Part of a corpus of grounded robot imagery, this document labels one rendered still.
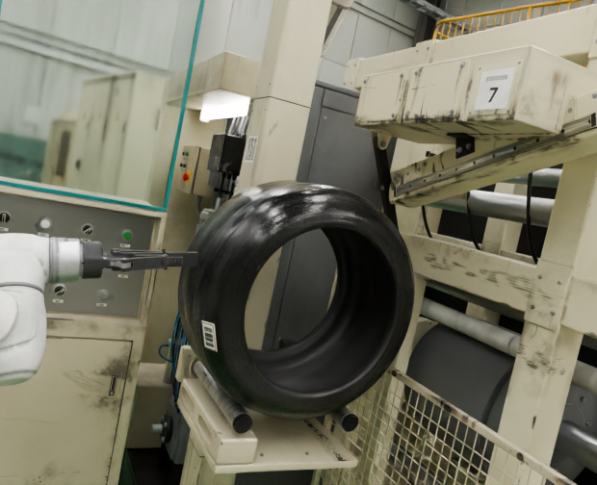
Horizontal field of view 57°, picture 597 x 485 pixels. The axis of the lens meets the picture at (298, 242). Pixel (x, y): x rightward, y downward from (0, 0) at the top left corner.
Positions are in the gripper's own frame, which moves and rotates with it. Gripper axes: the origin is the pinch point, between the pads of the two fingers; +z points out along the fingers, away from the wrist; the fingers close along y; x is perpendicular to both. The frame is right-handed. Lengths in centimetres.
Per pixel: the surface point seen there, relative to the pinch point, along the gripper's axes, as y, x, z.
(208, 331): -9.8, 13.4, 3.8
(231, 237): -7.6, -6.1, 8.4
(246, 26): 953, -268, 341
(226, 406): -4.1, 33.4, 10.8
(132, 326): 60, 34, 0
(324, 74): 987, -206, 533
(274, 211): -9.2, -12.0, 17.1
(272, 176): 26.4, -17.8, 30.7
